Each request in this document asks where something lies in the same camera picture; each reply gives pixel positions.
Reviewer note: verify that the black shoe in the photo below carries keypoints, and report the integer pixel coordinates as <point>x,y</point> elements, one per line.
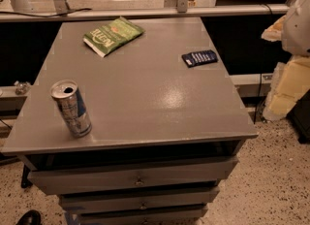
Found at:
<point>31,217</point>

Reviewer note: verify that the grey drawer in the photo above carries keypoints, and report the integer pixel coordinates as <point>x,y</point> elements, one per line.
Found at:
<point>120,177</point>
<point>147,198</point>
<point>142,217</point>

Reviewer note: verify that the grey metal rail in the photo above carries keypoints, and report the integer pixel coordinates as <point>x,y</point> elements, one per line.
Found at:
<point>84,14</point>

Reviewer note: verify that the green chip bag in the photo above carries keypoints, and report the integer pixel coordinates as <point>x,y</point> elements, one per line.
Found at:
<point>109,37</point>

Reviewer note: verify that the middle grey drawer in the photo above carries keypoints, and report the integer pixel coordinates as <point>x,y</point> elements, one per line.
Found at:
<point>147,198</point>

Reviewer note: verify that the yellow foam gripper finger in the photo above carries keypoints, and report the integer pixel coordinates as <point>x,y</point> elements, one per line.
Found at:
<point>290,81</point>
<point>274,32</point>

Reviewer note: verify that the bottom grey drawer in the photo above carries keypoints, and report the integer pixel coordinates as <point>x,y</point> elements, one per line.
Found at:
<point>142,217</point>

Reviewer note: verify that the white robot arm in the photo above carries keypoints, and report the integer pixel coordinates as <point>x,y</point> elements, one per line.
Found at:
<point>296,29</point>

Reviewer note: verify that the small crumpled foil object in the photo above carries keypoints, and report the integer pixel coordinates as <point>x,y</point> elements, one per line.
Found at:
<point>21,88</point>

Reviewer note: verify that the silver blue redbull can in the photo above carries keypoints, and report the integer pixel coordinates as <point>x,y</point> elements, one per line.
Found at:
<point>66,95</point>

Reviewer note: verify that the top grey drawer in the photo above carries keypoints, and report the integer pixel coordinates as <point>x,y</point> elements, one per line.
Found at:
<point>120,177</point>

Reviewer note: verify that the grey metal box bracket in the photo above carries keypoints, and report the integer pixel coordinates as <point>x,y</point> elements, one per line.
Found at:
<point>253,85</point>

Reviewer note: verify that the dark blue snack packet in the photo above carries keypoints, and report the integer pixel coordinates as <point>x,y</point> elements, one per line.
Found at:
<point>198,58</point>

